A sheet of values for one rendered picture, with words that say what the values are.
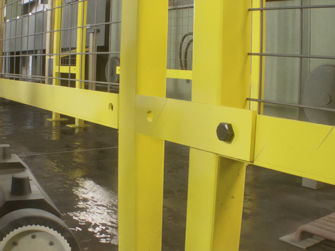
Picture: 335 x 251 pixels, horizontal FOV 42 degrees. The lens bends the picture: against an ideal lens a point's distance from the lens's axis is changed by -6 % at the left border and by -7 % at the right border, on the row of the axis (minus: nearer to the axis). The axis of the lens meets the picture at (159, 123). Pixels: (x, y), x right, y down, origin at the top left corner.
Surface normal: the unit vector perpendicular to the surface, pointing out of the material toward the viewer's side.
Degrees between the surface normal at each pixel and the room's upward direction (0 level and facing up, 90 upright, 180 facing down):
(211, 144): 90
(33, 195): 0
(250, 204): 0
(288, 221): 0
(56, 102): 90
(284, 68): 90
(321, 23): 90
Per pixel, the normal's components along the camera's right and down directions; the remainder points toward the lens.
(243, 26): 0.58, 0.12
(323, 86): -0.82, 0.02
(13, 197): 0.03, -0.99
